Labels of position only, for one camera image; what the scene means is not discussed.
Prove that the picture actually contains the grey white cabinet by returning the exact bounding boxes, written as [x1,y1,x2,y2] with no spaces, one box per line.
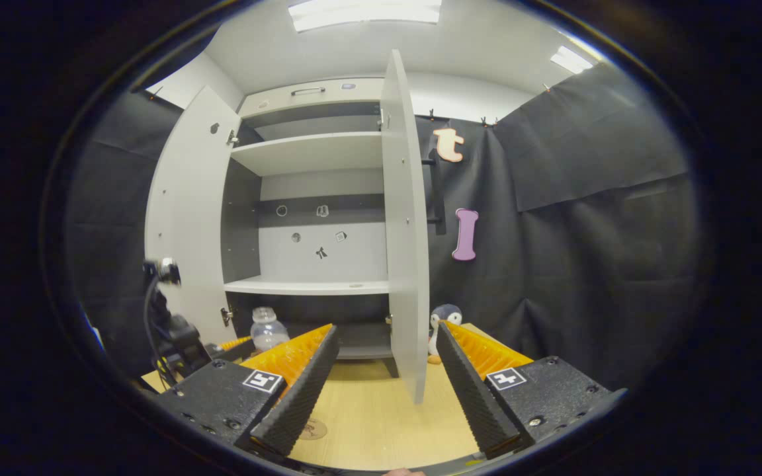
[221,77,398,361]

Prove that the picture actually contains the white cabinet shelf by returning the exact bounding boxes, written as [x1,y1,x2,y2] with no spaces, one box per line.
[224,276,390,296]
[231,131,383,177]

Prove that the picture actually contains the penguin plush toy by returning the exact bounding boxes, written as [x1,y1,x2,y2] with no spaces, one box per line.
[427,303,463,365]

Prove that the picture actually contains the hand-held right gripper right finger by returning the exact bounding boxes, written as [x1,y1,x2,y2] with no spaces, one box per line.
[435,321,628,460]

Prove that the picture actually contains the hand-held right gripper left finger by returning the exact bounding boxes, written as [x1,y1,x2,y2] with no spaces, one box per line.
[156,323,341,457]

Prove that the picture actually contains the clear plastic bottle red label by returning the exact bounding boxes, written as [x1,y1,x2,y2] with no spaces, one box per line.
[251,307,290,352]

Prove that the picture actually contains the small ceiling light panel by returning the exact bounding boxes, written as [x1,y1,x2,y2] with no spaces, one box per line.
[550,45,595,75]

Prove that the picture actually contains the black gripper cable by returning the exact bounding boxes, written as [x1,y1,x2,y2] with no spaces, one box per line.
[143,274,177,387]

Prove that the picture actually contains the black right door handle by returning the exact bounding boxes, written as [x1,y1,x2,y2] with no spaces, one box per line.
[421,149,448,236]

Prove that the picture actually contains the black backdrop cloth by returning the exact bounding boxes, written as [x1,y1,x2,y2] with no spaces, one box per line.
[63,63,702,391]

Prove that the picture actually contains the large ceiling light panel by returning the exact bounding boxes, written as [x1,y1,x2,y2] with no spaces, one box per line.
[288,0,443,34]

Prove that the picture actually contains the cabinet door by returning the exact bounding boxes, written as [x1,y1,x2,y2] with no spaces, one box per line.
[145,86,243,346]
[380,50,431,405]

